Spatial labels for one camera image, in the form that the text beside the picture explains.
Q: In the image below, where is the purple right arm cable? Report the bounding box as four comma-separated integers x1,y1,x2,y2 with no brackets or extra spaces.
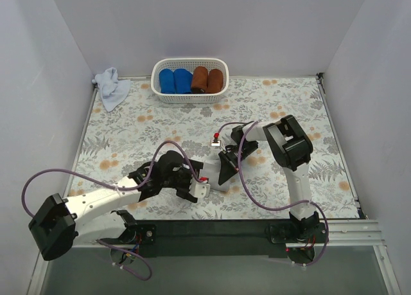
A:
213,120,330,267

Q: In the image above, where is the brown rolled towel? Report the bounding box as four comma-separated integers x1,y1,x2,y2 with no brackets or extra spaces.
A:
206,69,223,94
191,66,208,94

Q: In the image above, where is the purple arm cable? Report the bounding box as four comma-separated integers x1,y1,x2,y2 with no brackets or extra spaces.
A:
213,120,330,267
21,140,208,282

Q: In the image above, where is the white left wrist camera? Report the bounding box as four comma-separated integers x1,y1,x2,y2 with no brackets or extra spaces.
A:
189,177,211,199

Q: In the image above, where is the blue rolled towel left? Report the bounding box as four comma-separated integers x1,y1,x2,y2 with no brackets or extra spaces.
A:
159,69,177,94

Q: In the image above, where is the brown rolled towel right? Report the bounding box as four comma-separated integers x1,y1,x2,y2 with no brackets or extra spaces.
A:
206,69,223,94

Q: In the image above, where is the blue rolled towel right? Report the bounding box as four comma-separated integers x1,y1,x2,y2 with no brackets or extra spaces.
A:
174,69,193,94

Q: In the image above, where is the white plastic basket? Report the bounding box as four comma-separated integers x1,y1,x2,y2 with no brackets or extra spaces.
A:
151,58,229,103

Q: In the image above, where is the grey panda towel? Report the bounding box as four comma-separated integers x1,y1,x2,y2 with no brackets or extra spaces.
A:
200,158,231,193

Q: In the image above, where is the brown rolled towel left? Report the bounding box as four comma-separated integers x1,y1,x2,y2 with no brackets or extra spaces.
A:
191,66,208,94

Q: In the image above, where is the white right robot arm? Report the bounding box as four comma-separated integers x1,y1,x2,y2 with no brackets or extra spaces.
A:
218,115,320,244

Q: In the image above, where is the blue rolled towel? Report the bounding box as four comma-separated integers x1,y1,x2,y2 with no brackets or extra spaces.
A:
159,69,177,94
174,69,193,94

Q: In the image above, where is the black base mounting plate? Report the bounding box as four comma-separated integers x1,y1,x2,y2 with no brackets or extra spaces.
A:
104,219,326,258

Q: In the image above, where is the floral patterned table mat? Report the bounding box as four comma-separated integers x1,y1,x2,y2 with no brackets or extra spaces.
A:
76,77,358,220

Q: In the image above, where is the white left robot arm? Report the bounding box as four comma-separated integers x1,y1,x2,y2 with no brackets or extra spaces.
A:
28,150,210,261

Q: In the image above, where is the aluminium frame rail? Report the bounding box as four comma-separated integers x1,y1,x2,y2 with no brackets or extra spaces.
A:
28,219,400,294

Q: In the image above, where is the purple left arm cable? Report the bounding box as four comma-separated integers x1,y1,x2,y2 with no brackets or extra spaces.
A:
21,140,208,282

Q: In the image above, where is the light blue towel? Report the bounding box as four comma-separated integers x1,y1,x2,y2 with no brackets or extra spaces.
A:
92,67,131,112

